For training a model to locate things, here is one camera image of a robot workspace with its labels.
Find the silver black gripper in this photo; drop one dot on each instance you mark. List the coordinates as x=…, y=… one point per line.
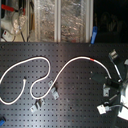
x=120, y=99

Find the white connector plug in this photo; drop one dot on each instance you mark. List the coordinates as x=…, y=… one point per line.
x=101, y=109

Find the black pegboard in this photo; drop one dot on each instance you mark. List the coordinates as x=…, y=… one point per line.
x=26, y=70

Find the clear plastic storage bin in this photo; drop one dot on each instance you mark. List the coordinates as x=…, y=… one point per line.
x=63, y=20

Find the red white device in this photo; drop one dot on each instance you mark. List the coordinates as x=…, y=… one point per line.
x=13, y=21

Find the blue object at corner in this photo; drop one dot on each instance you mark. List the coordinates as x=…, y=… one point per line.
x=2, y=120

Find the grey cable clip middle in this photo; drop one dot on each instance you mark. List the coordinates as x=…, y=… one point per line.
x=55, y=94

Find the grey cable clip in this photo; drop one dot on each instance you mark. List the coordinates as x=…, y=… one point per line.
x=55, y=94
x=37, y=105
x=50, y=84

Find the grey cable clip upper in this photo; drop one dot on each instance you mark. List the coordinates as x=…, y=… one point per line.
x=50, y=84

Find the blue clamp handle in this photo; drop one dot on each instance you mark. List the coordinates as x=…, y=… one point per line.
x=94, y=34

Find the grey cable clip lower left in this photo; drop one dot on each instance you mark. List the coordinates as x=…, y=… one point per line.
x=37, y=105

